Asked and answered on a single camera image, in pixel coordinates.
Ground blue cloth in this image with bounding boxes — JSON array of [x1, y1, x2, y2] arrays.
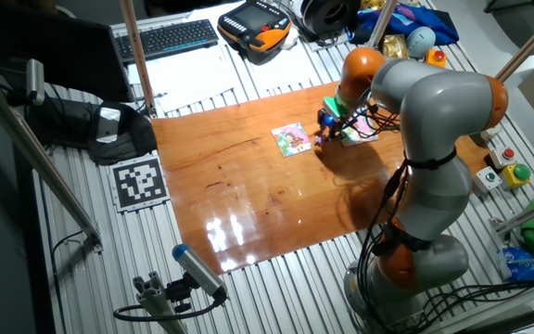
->
[[346, 3, 461, 46]]

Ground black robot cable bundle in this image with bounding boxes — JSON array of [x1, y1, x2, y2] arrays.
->
[[340, 99, 412, 333]]

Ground gold foil packet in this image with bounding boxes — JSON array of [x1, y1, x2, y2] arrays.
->
[[381, 33, 410, 59]]

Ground blue plastic bag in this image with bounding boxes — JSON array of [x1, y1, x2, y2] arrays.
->
[[496, 245, 534, 283]]

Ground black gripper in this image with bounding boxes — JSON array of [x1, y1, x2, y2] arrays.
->
[[316, 109, 346, 144]]

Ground grey box with green button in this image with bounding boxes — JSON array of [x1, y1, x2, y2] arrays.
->
[[470, 165, 503, 195]]

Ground aluminium profile post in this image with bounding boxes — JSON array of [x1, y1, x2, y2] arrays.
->
[[132, 271, 187, 334]]

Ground black and white marker tag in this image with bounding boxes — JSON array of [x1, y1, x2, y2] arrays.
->
[[108, 155, 171, 213]]

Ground silver camera with blue cap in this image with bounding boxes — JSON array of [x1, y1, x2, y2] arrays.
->
[[172, 243, 229, 301]]

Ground yellow box with green button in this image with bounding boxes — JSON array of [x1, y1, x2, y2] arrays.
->
[[502, 162, 532, 190]]

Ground slanted aluminium beam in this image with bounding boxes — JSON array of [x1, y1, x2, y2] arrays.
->
[[0, 59, 105, 254]]

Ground grey box with red button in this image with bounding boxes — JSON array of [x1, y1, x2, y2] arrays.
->
[[477, 124, 503, 143], [483, 146, 517, 171]]

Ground black and orange teach pendant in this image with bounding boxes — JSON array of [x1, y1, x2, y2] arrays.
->
[[217, 0, 293, 66]]

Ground white paper sheet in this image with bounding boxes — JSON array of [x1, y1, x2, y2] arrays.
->
[[229, 39, 331, 94], [127, 44, 243, 115]]

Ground black keyboard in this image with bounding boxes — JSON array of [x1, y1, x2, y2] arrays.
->
[[113, 19, 221, 65]]

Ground black floor cables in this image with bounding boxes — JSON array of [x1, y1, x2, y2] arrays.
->
[[410, 276, 534, 333]]

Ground pale blue egg-shaped object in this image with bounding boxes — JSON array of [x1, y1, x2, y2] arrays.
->
[[405, 26, 437, 59]]

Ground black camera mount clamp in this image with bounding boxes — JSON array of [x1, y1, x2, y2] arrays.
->
[[164, 272, 195, 315]]

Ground black monitor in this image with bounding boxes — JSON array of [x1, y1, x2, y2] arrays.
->
[[0, 4, 136, 104]]

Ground black camera cable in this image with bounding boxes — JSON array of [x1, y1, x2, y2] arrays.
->
[[112, 287, 229, 323]]

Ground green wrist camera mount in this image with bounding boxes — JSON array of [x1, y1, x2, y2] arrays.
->
[[322, 95, 350, 120]]

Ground orange box with red button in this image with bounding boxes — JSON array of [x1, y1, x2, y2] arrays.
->
[[424, 48, 448, 69]]

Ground aluminium bar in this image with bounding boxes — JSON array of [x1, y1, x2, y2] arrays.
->
[[495, 188, 534, 236]]

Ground silver camera on beam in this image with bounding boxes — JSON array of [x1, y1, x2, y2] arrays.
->
[[24, 58, 46, 107]]

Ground complete cartoon puzzle picture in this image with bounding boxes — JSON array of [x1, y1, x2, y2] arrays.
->
[[340, 115, 380, 148]]

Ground frame pole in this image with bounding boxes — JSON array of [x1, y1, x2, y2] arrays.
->
[[367, 0, 399, 48], [119, 0, 158, 118], [491, 2, 534, 86]]

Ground black filament spool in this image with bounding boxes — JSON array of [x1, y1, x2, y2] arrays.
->
[[299, 0, 363, 43]]

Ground glossy wooden board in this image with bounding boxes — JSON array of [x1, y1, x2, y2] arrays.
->
[[150, 81, 490, 276]]

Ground cartoon puzzle with missing piece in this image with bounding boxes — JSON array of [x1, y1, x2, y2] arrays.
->
[[271, 122, 313, 159]]

